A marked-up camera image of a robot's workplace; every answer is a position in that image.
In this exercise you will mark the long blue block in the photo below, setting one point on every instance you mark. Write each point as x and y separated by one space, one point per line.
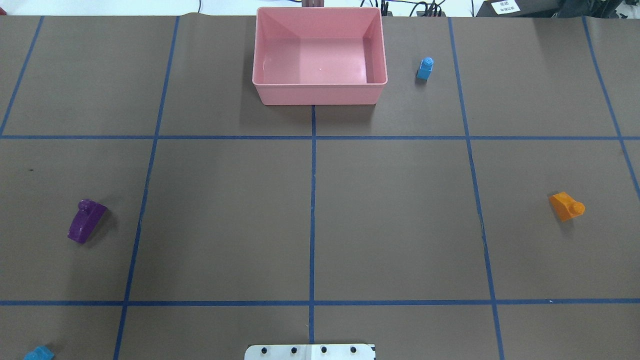
39 353

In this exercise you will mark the pink plastic box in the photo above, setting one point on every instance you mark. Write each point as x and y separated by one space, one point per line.
319 56

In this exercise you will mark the small blue block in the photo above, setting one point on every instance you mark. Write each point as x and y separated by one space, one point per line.
425 69

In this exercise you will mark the purple block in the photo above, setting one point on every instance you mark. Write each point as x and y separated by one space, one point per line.
85 221

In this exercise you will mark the orange block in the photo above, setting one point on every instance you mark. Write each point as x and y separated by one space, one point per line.
565 206

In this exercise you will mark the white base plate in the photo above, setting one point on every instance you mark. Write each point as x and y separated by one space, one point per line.
335 351

